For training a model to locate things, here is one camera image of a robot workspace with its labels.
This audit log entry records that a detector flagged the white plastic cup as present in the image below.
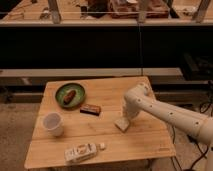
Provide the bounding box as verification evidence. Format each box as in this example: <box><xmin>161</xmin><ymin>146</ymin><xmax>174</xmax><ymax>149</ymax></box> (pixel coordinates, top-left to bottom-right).
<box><xmin>42</xmin><ymin>113</ymin><xmax>63</xmax><ymax>137</ymax></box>

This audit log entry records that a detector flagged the white sponge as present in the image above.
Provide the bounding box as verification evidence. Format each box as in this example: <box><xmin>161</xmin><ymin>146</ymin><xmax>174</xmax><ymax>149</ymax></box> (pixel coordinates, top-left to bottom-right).
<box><xmin>114</xmin><ymin>117</ymin><xmax>130</xmax><ymax>132</ymax></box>

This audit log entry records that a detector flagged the long wooden bench shelf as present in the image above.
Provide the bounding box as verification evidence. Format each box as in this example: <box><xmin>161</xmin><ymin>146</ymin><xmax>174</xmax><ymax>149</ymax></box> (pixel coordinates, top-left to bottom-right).
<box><xmin>0</xmin><ymin>68</ymin><xmax>182</xmax><ymax>77</ymax></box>

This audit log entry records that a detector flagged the brown pastry on plate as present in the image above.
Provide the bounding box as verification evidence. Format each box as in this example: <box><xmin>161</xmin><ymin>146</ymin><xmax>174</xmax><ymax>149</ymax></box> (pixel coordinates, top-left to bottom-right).
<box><xmin>63</xmin><ymin>90</ymin><xmax>76</xmax><ymax>105</ymax></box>

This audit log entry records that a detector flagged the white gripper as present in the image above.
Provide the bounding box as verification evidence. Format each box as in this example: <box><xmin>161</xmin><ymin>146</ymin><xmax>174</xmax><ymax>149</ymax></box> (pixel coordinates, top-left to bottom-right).
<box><xmin>123</xmin><ymin>104</ymin><xmax>140</xmax><ymax>121</ymax></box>

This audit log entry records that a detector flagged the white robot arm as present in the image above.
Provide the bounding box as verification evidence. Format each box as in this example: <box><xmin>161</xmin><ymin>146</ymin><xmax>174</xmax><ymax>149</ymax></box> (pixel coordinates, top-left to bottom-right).
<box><xmin>123</xmin><ymin>83</ymin><xmax>213</xmax><ymax>171</ymax></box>

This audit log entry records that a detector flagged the black floor cable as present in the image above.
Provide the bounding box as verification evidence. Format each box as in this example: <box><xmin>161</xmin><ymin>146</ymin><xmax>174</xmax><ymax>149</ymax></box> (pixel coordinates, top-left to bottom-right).
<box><xmin>169</xmin><ymin>126</ymin><xmax>211</xmax><ymax>171</ymax></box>

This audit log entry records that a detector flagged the green plate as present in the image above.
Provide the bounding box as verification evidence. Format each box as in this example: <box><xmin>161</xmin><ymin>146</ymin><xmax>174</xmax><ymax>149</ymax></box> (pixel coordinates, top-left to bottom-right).
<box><xmin>55</xmin><ymin>83</ymin><xmax>86</xmax><ymax>109</ymax></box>

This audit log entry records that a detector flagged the brown chocolate bar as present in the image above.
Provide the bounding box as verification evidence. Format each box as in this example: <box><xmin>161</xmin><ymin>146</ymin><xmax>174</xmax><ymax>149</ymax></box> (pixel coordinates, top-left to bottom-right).
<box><xmin>80</xmin><ymin>104</ymin><xmax>101</xmax><ymax>116</ymax></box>

